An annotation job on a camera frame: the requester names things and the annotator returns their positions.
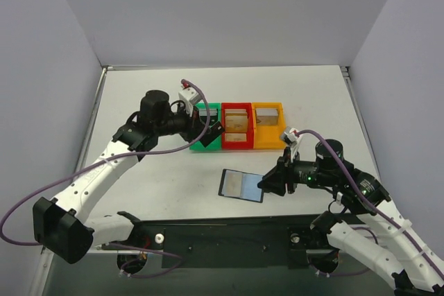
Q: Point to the green plastic bin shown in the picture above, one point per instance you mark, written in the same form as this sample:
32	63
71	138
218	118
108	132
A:
206	143

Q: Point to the aluminium frame rail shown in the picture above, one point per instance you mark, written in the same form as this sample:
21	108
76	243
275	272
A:
116	99

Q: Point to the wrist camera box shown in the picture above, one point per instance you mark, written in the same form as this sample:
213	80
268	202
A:
188	98
292	138

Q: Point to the tan card in holder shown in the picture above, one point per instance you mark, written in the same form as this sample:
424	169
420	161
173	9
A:
232	185

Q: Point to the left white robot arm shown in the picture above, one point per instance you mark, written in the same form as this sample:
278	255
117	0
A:
60	224

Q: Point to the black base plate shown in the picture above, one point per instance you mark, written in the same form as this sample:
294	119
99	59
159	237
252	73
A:
252	242

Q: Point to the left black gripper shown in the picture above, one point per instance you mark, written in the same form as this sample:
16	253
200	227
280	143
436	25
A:
193	126

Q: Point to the blue credit card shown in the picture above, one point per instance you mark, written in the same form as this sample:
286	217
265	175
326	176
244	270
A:
250	190

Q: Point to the black card stack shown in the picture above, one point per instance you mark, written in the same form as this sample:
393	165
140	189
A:
213	115

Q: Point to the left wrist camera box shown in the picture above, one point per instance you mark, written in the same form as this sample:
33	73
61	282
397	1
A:
188	98

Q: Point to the orange plastic bin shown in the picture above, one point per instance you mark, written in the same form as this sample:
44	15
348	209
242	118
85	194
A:
268	137

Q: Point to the black leather card holder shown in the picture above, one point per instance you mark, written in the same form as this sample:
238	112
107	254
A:
220	193

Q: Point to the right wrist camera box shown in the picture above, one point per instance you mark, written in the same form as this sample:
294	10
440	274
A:
292	138

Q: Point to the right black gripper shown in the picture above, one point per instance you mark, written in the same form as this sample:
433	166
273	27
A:
284	176

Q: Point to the red plastic bin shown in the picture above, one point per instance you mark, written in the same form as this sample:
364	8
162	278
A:
246	145

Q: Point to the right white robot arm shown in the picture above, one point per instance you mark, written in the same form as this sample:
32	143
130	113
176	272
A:
403	260

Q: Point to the dark grey credit card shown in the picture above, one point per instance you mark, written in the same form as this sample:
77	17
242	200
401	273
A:
216	130

